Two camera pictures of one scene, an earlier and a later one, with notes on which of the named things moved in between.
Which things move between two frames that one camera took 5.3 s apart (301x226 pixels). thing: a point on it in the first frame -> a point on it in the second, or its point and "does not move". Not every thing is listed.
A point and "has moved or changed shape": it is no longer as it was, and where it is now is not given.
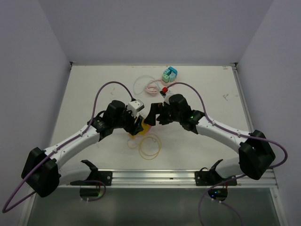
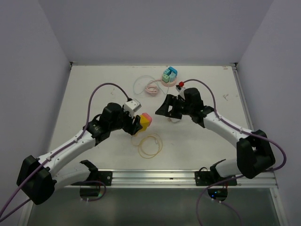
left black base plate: [105, 176] does not move
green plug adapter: [165, 78] does not move
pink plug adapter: [146, 128] has moved or changed shape
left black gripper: [133, 128] does not move
